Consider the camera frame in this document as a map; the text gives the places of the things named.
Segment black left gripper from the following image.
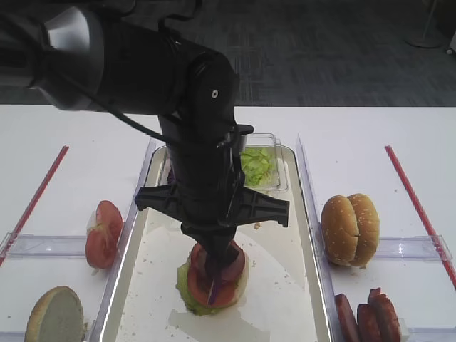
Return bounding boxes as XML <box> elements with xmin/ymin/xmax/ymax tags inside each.
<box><xmin>135</xmin><ymin>109</ymin><xmax>289</xmax><ymax>281</ymax></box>

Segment purple cabbage leaves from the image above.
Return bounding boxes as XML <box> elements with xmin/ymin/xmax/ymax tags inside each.
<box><xmin>205</xmin><ymin>259</ymin><xmax>235</xmax><ymax>308</ymax></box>

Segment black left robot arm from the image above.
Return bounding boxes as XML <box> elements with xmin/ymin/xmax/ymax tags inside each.
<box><xmin>1</xmin><ymin>7</ymin><xmax>289</xmax><ymax>281</ymax></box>

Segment red tomato slice on stack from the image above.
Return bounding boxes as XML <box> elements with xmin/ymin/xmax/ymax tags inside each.
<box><xmin>187</xmin><ymin>246</ymin><xmax>249</xmax><ymax>308</ymax></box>

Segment green lettuce under stack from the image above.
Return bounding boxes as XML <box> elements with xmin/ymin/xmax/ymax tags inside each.
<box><xmin>175</xmin><ymin>263</ymin><xmax>223</xmax><ymax>316</ymax></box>

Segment green lettuce in container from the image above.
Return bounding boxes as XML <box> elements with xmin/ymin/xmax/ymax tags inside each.
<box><xmin>241</xmin><ymin>147</ymin><xmax>274</xmax><ymax>187</ymax></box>

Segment tomato slices on left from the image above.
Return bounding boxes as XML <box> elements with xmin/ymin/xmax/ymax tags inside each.
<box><xmin>85</xmin><ymin>200</ymin><xmax>123</xmax><ymax>269</ymax></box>

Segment left meat patty slice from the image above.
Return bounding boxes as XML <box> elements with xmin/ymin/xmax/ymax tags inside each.
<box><xmin>335</xmin><ymin>294</ymin><xmax>361</xmax><ymax>342</ymax></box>

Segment pink ham slice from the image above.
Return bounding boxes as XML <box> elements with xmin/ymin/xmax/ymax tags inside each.
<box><xmin>197</xmin><ymin>245</ymin><xmax>247</xmax><ymax>285</ymax></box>

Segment bottom bun on tray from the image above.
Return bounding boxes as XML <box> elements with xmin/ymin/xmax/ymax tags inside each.
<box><xmin>228</xmin><ymin>260</ymin><xmax>250</xmax><ymax>306</ymax></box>

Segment silver metal tray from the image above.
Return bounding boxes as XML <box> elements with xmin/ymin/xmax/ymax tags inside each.
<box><xmin>100</xmin><ymin>147</ymin><xmax>330</xmax><ymax>341</ymax></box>

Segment clear plastic container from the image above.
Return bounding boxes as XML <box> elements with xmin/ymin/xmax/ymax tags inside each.
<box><xmin>158</xmin><ymin>133</ymin><xmax>289</xmax><ymax>193</ymax></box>

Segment sesame bun left of pair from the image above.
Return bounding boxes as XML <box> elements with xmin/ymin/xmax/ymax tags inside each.
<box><xmin>321</xmin><ymin>195</ymin><xmax>359</xmax><ymax>266</ymax></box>

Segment sesame bun of pair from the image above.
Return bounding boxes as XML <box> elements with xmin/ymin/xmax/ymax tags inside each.
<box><xmin>321</xmin><ymin>195</ymin><xmax>359</xmax><ymax>266</ymax></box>
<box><xmin>348</xmin><ymin>193</ymin><xmax>380</xmax><ymax>269</ymax></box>

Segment sesame bun right of pair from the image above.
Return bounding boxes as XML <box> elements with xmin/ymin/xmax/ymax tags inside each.
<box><xmin>348</xmin><ymin>193</ymin><xmax>380</xmax><ymax>269</ymax></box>

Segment bun half cut side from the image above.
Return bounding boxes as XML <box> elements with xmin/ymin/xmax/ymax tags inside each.
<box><xmin>24</xmin><ymin>286</ymin><xmax>85</xmax><ymax>342</ymax></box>

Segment left red strip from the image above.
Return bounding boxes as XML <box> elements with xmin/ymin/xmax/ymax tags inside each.
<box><xmin>0</xmin><ymin>145</ymin><xmax>69</xmax><ymax>265</ymax></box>

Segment red strip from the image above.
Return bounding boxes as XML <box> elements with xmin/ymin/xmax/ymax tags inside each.
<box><xmin>0</xmin><ymin>145</ymin><xmax>69</xmax><ymax>265</ymax></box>
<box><xmin>385</xmin><ymin>145</ymin><xmax>455</xmax><ymax>286</ymax></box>

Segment right red strip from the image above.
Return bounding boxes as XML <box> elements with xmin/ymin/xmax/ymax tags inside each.
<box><xmin>385</xmin><ymin>145</ymin><xmax>455</xmax><ymax>286</ymax></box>

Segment white floor stand base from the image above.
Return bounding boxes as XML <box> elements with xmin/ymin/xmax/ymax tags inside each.
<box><xmin>404</xmin><ymin>0</ymin><xmax>442</xmax><ymax>49</ymax></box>

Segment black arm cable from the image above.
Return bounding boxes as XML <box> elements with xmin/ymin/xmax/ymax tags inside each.
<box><xmin>31</xmin><ymin>0</ymin><xmax>247</xmax><ymax>229</ymax></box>

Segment right clear divider wall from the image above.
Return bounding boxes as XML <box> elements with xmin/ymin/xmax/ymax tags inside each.
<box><xmin>296</xmin><ymin>136</ymin><xmax>344</xmax><ymax>341</ymax></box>

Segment clear divider wall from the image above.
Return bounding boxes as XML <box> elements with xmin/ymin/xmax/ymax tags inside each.
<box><xmin>89</xmin><ymin>138</ymin><xmax>156</xmax><ymax>341</ymax></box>
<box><xmin>296</xmin><ymin>136</ymin><xmax>344</xmax><ymax>341</ymax></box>

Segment left clear divider wall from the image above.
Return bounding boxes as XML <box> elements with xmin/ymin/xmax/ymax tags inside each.
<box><xmin>89</xmin><ymin>138</ymin><xmax>156</xmax><ymax>341</ymax></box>

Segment right lower clear pusher rail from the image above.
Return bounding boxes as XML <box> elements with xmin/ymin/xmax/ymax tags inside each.
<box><xmin>398</xmin><ymin>318</ymin><xmax>456</xmax><ymax>342</ymax></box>

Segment left upper clear pusher rail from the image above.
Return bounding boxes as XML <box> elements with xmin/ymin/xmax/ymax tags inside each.
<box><xmin>1</xmin><ymin>233</ymin><xmax>86</xmax><ymax>259</ymax></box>

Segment right upper clear pusher rail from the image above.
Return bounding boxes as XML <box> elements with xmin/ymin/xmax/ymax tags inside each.
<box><xmin>373</xmin><ymin>235</ymin><xmax>452</xmax><ymax>261</ymax></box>

